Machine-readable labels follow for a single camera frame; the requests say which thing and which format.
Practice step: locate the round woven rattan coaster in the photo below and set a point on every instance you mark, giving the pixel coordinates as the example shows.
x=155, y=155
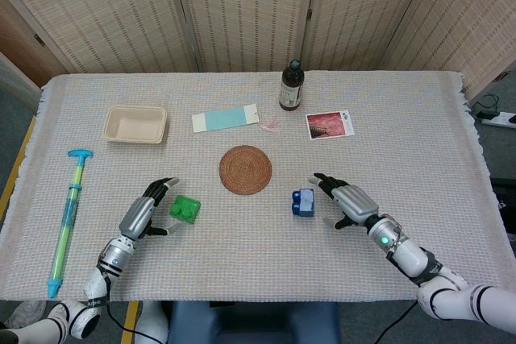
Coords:
x=246, y=170

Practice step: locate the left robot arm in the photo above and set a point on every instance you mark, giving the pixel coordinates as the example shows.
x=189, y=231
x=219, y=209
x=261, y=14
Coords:
x=117, y=255

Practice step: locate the pink candy wrapper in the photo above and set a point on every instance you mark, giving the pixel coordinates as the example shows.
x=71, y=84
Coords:
x=269, y=125

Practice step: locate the white power strip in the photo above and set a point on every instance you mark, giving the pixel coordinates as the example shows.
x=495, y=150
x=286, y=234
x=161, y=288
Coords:
x=500, y=119

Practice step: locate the blue green water squirter toy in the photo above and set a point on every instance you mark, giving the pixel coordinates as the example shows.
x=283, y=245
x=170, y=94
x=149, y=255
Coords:
x=69, y=215

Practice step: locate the dark brown drink bottle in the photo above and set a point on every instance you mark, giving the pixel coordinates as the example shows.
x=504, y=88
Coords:
x=291, y=90

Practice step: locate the beige plastic food container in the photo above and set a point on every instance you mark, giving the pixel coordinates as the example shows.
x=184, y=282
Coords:
x=135, y=124

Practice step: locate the light woven tablecloth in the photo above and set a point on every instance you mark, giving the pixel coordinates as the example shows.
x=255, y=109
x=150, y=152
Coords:
x=258, y=255

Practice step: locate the white and blue paper card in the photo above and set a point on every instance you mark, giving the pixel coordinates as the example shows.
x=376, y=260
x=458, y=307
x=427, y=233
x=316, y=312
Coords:
x=223, y=118

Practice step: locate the woven folding screen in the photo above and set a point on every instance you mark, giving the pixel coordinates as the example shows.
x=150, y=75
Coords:
x=250, y=9

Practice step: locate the blue padded seat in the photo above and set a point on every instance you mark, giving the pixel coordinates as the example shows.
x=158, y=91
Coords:
x=254, y=324

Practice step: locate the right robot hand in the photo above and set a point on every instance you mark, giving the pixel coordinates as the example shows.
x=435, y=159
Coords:
x=354, y=203

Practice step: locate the blue toy block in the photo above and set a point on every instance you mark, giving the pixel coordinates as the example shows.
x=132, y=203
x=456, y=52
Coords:
x=304, y=203

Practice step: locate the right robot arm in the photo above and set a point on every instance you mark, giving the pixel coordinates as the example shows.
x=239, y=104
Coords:
x=415, y=259

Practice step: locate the red photo postcard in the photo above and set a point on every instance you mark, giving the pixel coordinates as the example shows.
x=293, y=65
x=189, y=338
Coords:
x=328, y=124

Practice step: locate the green toy block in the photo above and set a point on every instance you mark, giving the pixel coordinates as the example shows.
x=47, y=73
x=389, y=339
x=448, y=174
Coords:
x=185, y=209

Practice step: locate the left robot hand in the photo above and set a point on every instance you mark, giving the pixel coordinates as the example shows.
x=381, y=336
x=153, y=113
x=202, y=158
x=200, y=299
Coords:
x=137, y=215

